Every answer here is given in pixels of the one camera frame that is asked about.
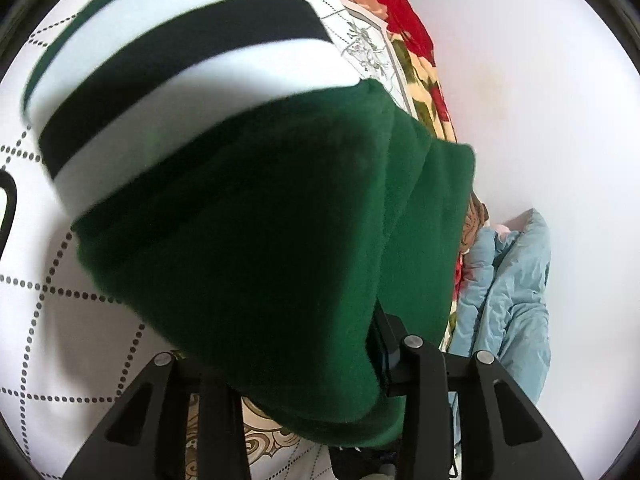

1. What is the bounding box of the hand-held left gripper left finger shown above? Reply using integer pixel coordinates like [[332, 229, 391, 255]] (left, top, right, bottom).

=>
[[62, 351, 252, 480]]

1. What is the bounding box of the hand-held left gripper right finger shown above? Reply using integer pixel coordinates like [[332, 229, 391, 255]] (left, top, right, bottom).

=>
[[366, 304, 584, 480]]

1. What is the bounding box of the green and white striped jacket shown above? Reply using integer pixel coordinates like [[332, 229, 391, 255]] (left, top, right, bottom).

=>
[[20, 0, 477, 451]]

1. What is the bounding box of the light blue quilted jacket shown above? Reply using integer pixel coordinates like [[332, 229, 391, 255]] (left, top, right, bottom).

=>
[[446, 207, 554, 480]]

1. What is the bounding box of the white checked floral bedsheet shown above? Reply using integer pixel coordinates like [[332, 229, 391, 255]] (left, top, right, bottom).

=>
[[0, 0, 417, 480]]

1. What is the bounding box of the red floral blanket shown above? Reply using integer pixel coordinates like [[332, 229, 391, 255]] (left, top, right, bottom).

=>
[[285, 0, 492, 353]]

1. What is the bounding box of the black curved cable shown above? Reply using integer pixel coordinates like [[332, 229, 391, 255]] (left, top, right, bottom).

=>
[[0, 170, 19, 262]]

